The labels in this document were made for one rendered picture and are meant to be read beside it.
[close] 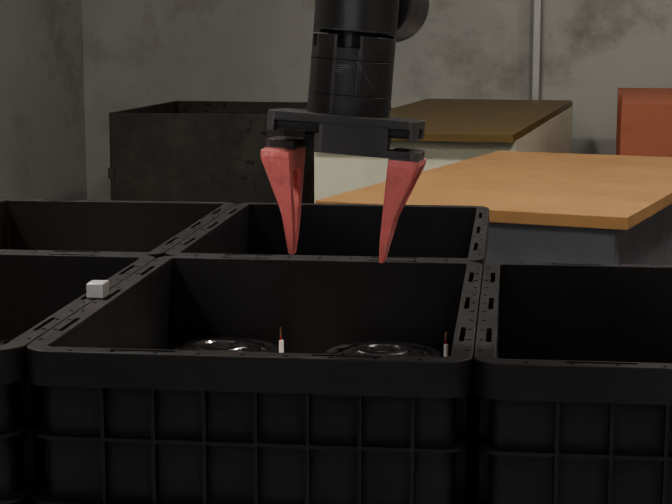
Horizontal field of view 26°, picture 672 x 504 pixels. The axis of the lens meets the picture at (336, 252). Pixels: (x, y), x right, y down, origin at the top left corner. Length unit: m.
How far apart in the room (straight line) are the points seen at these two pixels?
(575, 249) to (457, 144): 2.04
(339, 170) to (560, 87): 2.56
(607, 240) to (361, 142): 2.17
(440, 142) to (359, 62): 4.16
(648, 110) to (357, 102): 4.87
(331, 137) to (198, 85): 7.03
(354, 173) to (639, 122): 1.24
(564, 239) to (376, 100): 2.17
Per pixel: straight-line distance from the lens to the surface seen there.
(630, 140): 5.83
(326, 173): 5.23
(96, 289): 1.16
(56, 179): 7.94
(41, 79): 7.77
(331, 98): 0.98
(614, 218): 3.08
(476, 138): 5.05
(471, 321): 1.06
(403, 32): 1.06
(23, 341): 1.01
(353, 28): 0.98
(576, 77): 7.56
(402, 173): 0.97
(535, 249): 3.16
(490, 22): 7.61
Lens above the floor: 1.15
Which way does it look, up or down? 9 degrees down
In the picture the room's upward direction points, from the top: straight up
